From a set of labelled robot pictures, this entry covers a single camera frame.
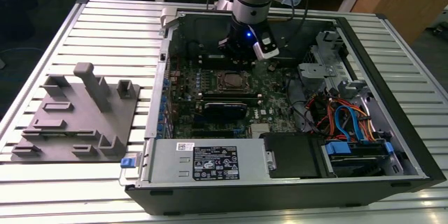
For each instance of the black expansion slot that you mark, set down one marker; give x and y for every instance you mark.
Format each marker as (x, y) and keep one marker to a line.
(210, 133)

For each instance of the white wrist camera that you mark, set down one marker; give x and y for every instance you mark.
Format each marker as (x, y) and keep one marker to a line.
(267, 48)
(224, 43)

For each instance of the CPU socket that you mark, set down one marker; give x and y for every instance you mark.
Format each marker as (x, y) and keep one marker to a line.
(219, 91)

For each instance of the silver CPU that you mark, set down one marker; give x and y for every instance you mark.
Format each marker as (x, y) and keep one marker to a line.
(235, 80)

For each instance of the grey parts rack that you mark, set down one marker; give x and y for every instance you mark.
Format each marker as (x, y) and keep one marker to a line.
(87, 129)

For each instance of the small silver heatsink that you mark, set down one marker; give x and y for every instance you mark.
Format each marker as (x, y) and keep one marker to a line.
(260, 127)

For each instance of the blue case latch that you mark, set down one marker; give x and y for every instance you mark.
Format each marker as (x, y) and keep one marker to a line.
(127, 163)

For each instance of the black graphics card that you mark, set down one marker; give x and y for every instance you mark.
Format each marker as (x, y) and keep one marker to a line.
(224, 111)

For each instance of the black PC case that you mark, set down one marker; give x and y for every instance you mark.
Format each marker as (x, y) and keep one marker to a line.
(244, 197)

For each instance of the green motherboard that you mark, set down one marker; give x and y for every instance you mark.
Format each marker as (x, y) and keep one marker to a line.
(276, 103)

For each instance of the wooden cabinet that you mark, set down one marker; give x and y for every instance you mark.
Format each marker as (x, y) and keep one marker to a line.
(410, 3)

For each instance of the silver metal drive cage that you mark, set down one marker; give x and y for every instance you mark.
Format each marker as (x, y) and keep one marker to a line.
(314, 70)

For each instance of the silver power supply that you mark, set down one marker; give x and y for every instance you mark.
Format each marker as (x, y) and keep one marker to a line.
(168, 161)

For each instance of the hard disk in blue carrier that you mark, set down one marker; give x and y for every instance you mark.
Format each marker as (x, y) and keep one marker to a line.
(338, 148)

